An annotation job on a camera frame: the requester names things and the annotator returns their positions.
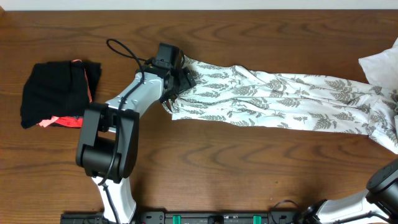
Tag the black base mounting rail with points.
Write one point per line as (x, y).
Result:
(186, 218)

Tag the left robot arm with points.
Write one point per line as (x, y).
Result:
(108, 144)

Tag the plain white cloth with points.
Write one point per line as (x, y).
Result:
(381, 69)

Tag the white fern print garment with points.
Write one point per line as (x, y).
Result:
(243, 97)

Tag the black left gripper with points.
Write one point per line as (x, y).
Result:
(181, 83)

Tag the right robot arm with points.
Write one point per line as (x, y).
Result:
(375, 204)

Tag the folded black and coral garment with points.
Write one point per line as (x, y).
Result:
(57, 93)

